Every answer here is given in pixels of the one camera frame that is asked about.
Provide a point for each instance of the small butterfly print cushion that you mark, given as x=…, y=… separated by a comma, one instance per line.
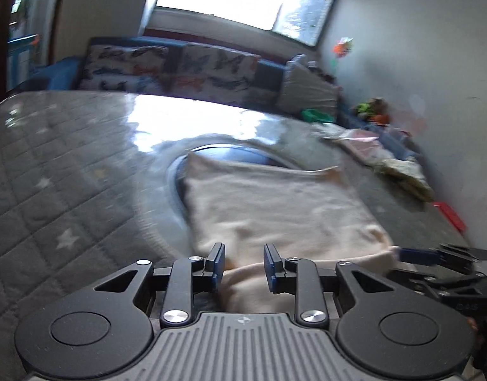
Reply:
x=128, y=58
x=116, y=83

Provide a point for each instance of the clear plastic bag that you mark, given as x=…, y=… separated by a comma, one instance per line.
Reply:
x=338, y=133

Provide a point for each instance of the red flat object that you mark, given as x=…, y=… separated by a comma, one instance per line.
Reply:
x=450, y=216

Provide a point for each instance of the pink packaged garment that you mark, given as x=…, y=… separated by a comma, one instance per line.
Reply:
x=366, y=153

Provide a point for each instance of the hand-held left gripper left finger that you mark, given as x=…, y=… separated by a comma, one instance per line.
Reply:
x=219, y=264

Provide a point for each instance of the blue low cabinet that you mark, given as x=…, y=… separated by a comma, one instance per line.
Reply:
x=23, y=57

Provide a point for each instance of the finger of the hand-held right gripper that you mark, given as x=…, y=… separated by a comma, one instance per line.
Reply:
x=426, y=281
x=418, y=256

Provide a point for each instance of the dark wooden door frame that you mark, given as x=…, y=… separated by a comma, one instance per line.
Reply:
x=57, y=16

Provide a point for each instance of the grey quilted table cover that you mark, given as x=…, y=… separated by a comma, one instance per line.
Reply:
x=69, y=174

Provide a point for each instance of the person's right hand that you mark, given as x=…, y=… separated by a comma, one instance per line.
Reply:
x=473, y=324

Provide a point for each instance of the white pillow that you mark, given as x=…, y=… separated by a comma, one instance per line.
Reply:
x=305, y=63

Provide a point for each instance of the cream garment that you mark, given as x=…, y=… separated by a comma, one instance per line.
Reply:
x=275, y=206

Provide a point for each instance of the grey cushion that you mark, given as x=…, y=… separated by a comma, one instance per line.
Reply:
x=307, y=93

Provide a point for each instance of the green plush toy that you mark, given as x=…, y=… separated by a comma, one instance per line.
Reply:
x=368, y=110

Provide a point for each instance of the blue sofa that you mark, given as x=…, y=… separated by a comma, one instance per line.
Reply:
x=267, y=75

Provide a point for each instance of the large butterfly print cushion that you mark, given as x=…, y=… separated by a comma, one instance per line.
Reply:
x=215, y=75

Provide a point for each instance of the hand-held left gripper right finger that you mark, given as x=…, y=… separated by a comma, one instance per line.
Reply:
x=270, y=266

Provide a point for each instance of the orange hanging decoration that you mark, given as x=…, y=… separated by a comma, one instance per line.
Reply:
x=343, y=47

